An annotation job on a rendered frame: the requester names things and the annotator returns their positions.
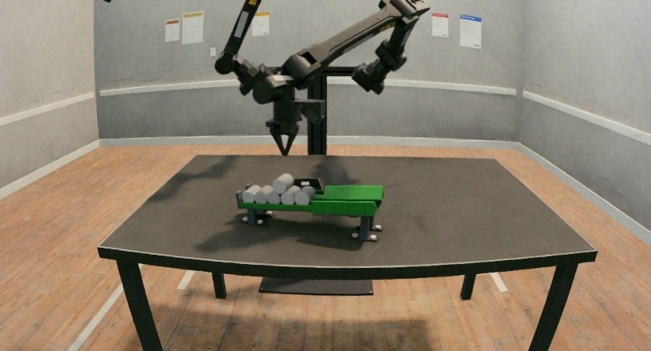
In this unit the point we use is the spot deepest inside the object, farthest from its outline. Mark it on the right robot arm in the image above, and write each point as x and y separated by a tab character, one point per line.
230	59

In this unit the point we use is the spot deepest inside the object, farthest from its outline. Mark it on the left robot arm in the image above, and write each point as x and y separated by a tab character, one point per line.
304	66

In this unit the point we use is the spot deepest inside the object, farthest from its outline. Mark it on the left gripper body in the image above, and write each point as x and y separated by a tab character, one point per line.
276	124

